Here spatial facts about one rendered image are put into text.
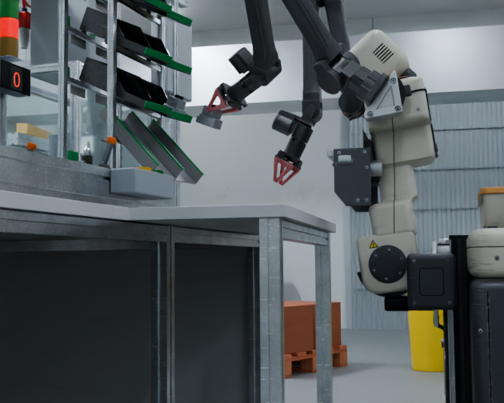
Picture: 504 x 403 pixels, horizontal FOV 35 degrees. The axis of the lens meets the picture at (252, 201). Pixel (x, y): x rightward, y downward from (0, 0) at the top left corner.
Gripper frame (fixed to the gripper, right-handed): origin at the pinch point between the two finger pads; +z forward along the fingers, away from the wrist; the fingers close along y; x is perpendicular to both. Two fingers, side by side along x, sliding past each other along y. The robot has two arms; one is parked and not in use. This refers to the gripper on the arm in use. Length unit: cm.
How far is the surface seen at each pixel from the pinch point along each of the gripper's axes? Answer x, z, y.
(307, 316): 10, 138, -286
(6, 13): -21, 9, 67
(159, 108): -2.7, 8.3, 15.9
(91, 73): -22.5, 21.2, 23.6
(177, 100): -9.0, 8.6, 3.1
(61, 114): -14.2, 33.3, 29.0
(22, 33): -110, 88, -38
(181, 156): 3.5, 20.0, -5.2
